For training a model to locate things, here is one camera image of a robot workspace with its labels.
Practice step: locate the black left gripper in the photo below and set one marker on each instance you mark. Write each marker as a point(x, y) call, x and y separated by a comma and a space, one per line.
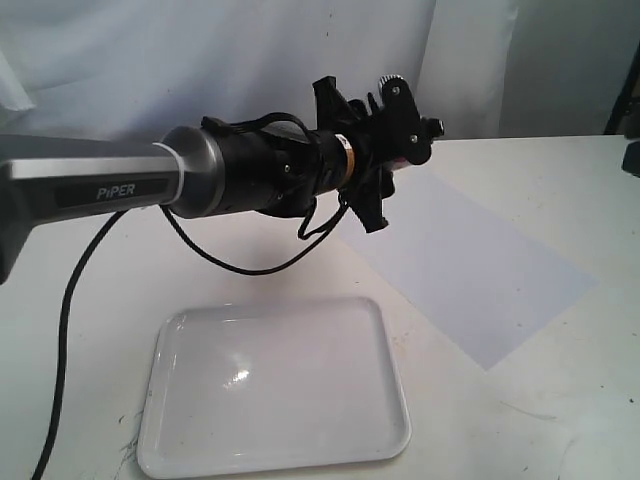
point(364, 129)

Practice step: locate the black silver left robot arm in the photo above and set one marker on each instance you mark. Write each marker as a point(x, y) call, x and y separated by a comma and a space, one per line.
point(274, 165)

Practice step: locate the white paper sheet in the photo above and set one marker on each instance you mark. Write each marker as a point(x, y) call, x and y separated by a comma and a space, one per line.
point(480, 281)

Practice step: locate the black metal stand frame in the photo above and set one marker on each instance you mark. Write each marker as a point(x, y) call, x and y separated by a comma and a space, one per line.
point(623, 117)

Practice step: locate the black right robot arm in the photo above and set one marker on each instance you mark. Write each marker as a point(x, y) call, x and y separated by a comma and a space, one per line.
point(631, 159)

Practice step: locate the white rectangular plastic tray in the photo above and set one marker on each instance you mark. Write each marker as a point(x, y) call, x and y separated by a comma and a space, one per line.
point(269, 386)

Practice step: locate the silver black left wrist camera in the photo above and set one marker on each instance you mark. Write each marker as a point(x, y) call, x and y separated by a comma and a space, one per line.
point(407, 125)

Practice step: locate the white backdrop curtain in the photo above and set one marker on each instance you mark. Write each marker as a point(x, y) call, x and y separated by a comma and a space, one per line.
point(136, 69)

